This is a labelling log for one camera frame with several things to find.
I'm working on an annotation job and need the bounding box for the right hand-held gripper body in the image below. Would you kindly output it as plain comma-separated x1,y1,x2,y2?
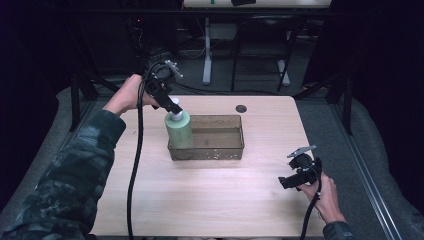
286,145,324,186

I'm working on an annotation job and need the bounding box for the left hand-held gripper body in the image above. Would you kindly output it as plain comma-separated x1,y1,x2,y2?
142,59,185,101

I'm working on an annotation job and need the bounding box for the green bottle with white cap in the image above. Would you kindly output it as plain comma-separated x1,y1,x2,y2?
163,96,195,150

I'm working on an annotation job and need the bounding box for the transparent brown plastic box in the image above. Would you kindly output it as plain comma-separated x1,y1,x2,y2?
167,114,246,162

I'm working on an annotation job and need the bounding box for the person's right hand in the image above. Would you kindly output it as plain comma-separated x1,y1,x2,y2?
297,172,348,225

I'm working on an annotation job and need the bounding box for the person's left hand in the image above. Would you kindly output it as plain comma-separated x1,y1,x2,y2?
102,73,160,117

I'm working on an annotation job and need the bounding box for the white desk leg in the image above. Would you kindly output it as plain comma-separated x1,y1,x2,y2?
276,31,292,88
202,17,214,86

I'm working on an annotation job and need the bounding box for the dark cabinet with red light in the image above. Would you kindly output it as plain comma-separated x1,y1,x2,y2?
79,9,149,77

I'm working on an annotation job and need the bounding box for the black metal stand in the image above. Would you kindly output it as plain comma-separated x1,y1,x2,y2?
68,69,132,133
293,71,355,136

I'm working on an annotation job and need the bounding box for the black chair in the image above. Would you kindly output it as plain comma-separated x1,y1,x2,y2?
229,14,303,93

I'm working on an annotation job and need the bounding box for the light desk top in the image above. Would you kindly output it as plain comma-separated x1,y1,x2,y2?
182,0,333,10

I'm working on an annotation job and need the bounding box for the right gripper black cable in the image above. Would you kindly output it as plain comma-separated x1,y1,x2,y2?
299,159,324,240

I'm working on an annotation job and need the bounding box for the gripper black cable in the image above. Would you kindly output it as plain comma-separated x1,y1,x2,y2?
126,60,168,240
299,159,324,240

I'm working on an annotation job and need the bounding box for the metal floor rail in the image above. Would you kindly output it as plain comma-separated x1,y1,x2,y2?
329,102,405,240
71,99,99,144

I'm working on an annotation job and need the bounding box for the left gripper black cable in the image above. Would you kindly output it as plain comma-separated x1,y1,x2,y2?
126,60,168,240

